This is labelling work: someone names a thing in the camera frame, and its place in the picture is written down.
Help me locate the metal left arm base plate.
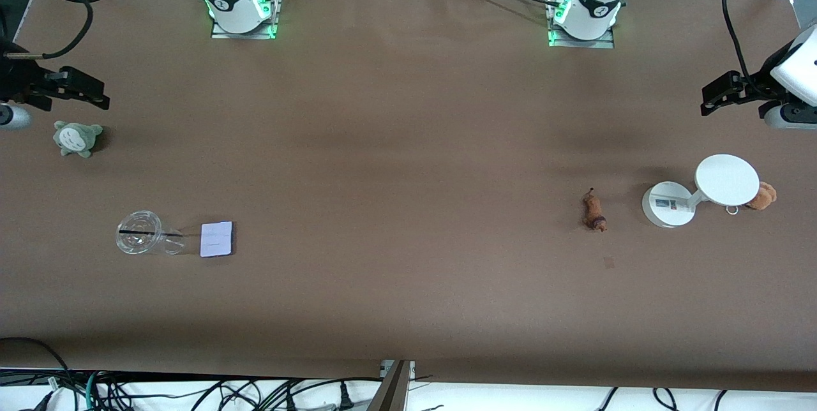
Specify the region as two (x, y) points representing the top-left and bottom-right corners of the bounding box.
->
(548, 0), (615, 49)

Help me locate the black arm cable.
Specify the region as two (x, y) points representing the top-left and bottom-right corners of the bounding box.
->
(721, 0), (767, 83)
(0, 0), (119, 61)

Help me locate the brown lion figurine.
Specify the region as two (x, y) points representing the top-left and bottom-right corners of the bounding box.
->
(582, 188), (608, 232)

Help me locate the aluminium frame post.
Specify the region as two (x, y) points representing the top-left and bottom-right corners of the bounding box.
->
(367, 360), (416, 411)

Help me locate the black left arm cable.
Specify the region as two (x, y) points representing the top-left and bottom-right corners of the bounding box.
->
(721, 0), (767, 83)

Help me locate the white lavender card pad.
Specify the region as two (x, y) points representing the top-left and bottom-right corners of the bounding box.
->
(200, 221), (234, 258)

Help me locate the green Totoro plush toy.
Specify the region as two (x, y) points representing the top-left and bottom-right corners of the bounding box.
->
(53, 121), (103, 158)

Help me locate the black looped floor cable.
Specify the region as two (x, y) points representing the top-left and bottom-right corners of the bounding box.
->
(0, 336), (72, 392)

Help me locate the clear plastic lidded cup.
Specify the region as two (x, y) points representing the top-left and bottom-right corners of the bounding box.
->
(116, 210), (187, 257)

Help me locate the brown teddy bear keychain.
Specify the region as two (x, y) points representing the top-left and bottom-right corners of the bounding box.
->
(726, 181), (777, 215)

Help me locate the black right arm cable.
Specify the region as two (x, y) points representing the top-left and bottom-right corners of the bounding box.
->
(0, 0), (119, 61)

